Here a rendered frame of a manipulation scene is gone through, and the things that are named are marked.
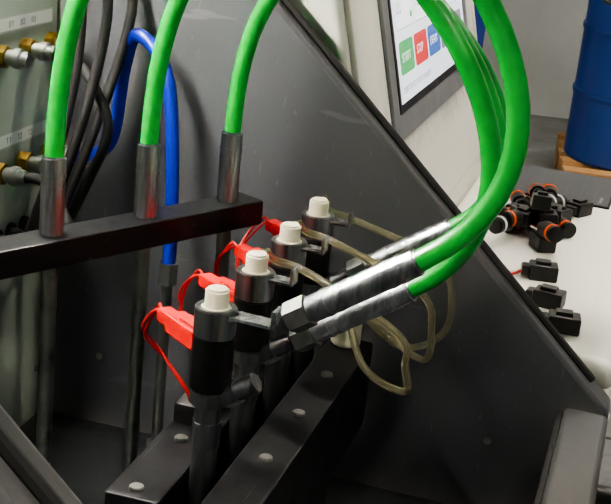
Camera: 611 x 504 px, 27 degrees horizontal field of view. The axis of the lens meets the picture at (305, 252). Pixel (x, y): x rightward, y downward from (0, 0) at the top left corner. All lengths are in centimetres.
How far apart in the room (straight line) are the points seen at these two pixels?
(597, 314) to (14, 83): 60
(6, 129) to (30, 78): 6
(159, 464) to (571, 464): 34
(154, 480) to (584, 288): 62
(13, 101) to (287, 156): 24
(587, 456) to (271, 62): 42
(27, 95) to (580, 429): 55
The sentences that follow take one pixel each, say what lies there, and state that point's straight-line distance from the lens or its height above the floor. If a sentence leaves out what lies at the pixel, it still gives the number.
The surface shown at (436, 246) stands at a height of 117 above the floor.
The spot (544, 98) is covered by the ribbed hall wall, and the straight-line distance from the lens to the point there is 733.
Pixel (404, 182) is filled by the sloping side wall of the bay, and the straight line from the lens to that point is 108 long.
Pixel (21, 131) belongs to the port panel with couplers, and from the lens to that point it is 113.
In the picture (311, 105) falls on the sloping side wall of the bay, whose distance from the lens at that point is 109.
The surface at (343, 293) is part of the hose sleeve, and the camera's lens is 78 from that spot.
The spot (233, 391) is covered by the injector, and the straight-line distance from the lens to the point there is 83.
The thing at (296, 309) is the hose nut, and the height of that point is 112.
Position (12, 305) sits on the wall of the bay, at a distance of 118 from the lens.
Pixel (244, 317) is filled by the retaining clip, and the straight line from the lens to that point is 81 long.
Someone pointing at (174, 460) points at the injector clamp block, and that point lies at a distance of 88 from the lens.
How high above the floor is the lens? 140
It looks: 18 degrees down
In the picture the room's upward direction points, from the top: 6 degrees clockwise
